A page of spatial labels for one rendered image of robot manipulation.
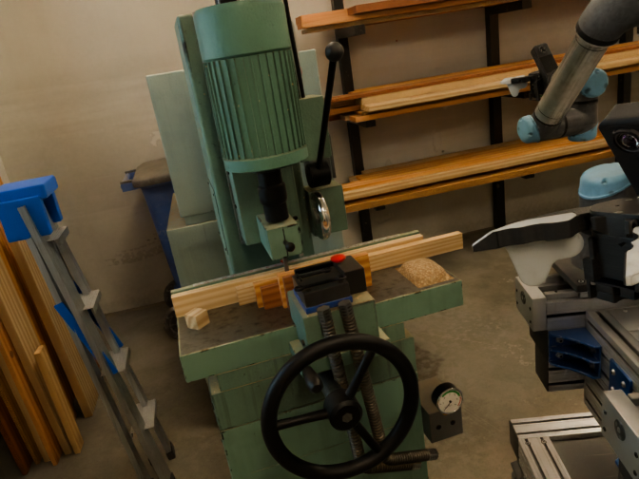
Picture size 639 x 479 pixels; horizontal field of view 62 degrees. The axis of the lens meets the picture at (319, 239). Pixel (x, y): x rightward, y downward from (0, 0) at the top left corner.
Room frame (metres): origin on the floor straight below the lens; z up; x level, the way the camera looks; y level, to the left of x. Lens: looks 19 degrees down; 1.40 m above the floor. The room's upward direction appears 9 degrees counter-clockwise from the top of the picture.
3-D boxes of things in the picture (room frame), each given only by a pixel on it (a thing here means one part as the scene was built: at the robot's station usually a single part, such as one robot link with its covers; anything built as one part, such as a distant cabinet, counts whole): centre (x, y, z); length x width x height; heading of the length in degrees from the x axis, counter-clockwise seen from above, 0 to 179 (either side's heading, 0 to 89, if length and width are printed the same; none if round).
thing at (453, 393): (0.97, -0.22, 0.65); 0.06 x 0.04 x 0.08; 103
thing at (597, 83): (1.46, -0.77, 1.21); 0.11 x 0.08 x 0.09; 9
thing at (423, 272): (1.09, -0.22, 0.91); 0.12 x 0.09 x 0.03; 13
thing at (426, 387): (1.03, -0.20, 0.58); 0.12 x 0.08 x 0.08; 13
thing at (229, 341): (1.02, 0.02, 0.87); 0.61 x 0.30 x 0.06; 103
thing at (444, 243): (1.15, -0.07, 0.92); 0.55 x 0.02 x 0.04; 103
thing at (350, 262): (0.93, -0.01, 0.99); 0.13 x 0.11 x 0.06; 103
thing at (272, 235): (1.13, 0.09, 1.03); 0.14 x 0.07 x 0.09; 13
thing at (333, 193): (1.33, -0.03, 1.02); 0.09 x 0.07 x 0.12; 103
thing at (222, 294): (1.14, 0.05, 0.93); 0.60 x 0.02 x 0.05; 103
